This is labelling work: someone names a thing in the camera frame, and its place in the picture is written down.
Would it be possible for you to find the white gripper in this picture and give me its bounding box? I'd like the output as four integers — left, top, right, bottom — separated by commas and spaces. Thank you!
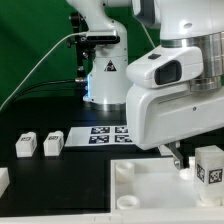
126, 83, 224, 170

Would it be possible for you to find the black cable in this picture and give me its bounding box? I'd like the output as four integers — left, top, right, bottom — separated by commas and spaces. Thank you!
9, 78, 84, 101

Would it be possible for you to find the white marker sheet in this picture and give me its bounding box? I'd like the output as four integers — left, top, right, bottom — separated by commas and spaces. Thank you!
65, 125, 132, 147

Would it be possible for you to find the white cable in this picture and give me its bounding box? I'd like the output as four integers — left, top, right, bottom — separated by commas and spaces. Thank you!
0, 32, 88, 112

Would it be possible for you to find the white left obstacle block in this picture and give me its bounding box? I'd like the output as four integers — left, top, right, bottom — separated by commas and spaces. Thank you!
0, 168, 10, 198

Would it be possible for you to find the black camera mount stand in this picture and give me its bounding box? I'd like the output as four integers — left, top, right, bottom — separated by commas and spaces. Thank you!
67, 12, 95, 85

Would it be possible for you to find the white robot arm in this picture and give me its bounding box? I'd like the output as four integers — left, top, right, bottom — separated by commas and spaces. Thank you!
67, 0, 224, 150

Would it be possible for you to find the white square tabletop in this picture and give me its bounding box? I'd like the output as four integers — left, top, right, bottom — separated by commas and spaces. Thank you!
110, 157, 224, 212

